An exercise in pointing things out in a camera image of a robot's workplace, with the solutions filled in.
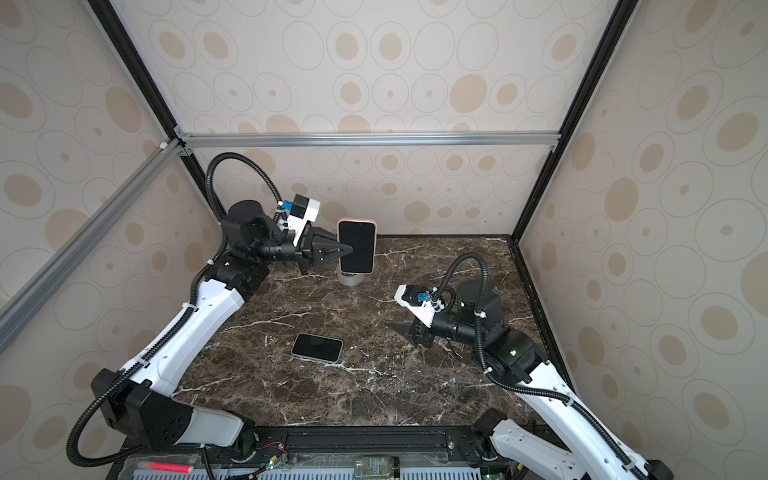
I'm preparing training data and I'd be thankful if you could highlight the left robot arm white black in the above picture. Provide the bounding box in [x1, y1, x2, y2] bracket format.
[92, 196, 361, 450]

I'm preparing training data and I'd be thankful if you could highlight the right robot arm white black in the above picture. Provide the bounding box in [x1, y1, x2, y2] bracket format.
[391, 280, 674, 479]

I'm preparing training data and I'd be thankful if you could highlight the clear tape roll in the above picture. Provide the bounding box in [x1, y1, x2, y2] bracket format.
[337, 270, 366, 287]

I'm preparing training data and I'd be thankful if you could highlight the green circuit board module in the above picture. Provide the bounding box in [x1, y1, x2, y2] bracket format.
[353, 455, 400, 480]

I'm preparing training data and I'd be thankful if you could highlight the pink marker pen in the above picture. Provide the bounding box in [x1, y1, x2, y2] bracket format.
[137, 461, 195, 475]

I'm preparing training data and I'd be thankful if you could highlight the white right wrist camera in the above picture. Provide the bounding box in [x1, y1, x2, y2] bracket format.
[394, 284, 447, 328]

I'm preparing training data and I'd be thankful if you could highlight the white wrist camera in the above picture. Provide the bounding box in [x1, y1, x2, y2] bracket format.
[276, 194, 320, 246]
[394, 284, 447, 328]

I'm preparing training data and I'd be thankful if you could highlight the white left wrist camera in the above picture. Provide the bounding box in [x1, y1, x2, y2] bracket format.
[276, 194, 320, 246]

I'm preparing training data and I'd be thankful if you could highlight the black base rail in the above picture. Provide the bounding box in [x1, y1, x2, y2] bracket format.
[248, 425, 510, 468]

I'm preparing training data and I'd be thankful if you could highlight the silver aluminium rail back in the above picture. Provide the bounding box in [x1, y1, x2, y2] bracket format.
[181, 131, 560, 148]

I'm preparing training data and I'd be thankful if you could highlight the silver aluminium rail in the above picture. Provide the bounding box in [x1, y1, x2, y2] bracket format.
[1, 139, 182, 350]
[181, 131, 560, 148]

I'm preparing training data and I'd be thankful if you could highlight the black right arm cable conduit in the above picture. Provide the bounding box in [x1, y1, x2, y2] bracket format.
[430, 251, 652, 480]

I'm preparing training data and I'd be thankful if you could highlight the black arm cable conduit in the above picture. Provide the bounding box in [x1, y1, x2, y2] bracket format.
[65, 151, 283, 469]
[430, 251, 652, 480]

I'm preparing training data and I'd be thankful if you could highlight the black corner frame post left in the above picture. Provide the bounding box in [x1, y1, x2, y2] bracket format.
[84, 0, 221, 212]

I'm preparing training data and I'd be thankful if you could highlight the black corner frame post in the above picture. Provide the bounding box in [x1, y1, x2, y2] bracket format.
[510, 0, 639, 245]
[84, 0, 221, 212]

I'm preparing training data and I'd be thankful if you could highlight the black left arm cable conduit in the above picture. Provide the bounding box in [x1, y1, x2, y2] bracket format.
[65, 151, 283, 469]

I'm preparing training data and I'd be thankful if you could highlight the silver aluminium rail left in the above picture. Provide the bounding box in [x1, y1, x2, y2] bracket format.
[1, 139, 182, 350]

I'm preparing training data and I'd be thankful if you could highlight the black corner frame post right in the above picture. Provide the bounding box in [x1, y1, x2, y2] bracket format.
[510, 0, 639, 245]

